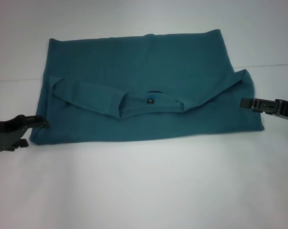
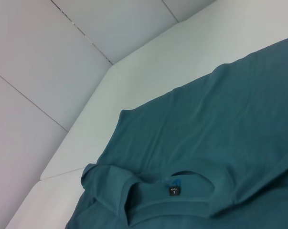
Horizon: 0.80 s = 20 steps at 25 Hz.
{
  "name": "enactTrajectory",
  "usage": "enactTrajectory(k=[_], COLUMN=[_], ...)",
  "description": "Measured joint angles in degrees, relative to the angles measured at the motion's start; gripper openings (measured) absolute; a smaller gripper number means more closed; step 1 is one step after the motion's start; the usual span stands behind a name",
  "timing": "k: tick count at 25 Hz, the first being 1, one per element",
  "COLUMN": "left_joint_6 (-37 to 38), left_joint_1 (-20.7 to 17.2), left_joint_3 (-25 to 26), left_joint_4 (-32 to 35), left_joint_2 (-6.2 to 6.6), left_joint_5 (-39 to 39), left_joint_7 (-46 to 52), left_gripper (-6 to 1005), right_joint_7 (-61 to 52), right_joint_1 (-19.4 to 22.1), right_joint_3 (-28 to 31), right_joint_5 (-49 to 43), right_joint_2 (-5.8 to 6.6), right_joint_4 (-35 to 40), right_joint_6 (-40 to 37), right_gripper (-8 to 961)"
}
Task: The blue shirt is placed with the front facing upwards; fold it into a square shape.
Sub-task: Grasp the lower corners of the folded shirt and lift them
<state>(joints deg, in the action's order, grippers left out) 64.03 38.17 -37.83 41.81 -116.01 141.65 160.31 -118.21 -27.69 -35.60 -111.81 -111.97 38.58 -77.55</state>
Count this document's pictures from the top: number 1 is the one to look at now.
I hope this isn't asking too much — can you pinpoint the teal t-shirt with FREE print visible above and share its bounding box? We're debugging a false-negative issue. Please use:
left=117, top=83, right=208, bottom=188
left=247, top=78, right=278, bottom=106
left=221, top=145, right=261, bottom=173
left=28, top=29, right=265, bottom=146

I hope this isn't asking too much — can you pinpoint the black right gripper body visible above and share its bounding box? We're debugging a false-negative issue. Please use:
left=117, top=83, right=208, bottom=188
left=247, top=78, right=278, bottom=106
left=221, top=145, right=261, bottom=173
left=274, top=99, right=288, bottom=122

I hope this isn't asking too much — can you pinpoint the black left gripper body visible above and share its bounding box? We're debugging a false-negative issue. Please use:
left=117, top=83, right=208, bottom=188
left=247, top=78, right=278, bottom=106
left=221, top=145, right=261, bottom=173
left=0, top=114, right=28, bottom=153

